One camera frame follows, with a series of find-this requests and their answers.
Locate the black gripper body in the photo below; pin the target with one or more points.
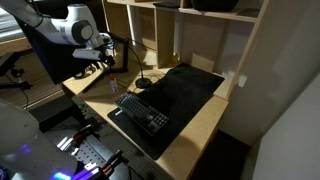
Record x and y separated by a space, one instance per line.
108 59

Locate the small clear plastic bottle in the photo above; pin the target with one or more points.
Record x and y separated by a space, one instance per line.
114 86

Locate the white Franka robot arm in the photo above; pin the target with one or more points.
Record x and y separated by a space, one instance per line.
63 30

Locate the black gooseneck stand, round base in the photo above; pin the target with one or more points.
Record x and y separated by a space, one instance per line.
144 83

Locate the grey and black keyboard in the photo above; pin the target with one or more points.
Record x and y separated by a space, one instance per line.
141 113

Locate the large black desk mat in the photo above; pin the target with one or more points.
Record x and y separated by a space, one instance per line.
186 90

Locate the black flat book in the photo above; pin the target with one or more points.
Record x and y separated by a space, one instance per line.
168 4

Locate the black perforated breadboard plate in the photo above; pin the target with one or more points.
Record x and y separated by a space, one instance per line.
86 153

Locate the black tripod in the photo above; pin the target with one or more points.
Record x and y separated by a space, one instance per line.
10 61

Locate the light wooden shelf unit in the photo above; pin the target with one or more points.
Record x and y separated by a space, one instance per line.
206 40

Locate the black bag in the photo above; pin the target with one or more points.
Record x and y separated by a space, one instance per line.
213 4

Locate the black monitor stand frame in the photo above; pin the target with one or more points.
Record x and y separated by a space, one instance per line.
126 55

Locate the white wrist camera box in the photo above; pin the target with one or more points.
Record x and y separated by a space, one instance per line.
86 54

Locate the white wall plate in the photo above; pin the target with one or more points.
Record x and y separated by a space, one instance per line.
242 81

